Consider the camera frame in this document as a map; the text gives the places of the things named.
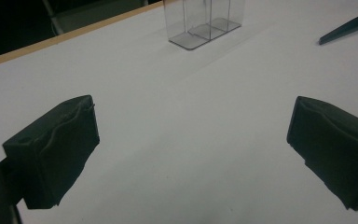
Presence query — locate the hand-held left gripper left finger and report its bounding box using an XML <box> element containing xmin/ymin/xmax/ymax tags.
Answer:
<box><xmin>2</xmin><ymin>94</ymin><xmax>101</xmax><ymax>210</ymax></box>

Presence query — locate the dark green gold-banded pen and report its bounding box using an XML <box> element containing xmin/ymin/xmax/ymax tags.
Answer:
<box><xmin>318</xmin><ymin>4</ymin><xmax>358</xmax><ymax>46</ymax></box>

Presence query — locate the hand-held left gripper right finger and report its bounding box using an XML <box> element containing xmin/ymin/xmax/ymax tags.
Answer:
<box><xmin>286</xmin><ymin>95</ymin><xmax>358</xmax><ymax>212</ymax></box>

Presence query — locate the metal stand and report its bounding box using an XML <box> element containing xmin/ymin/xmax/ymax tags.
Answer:
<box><xmin>41</xmin><ymin>0</ymin><xmax>65</xmax><ymax>35</ymax></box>

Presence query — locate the clear plastic divided holder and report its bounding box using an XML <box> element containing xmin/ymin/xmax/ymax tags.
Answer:
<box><xmin>162</xmin><ymin>0</ymin><xmax>246</xmax><ymax>50</ymax></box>

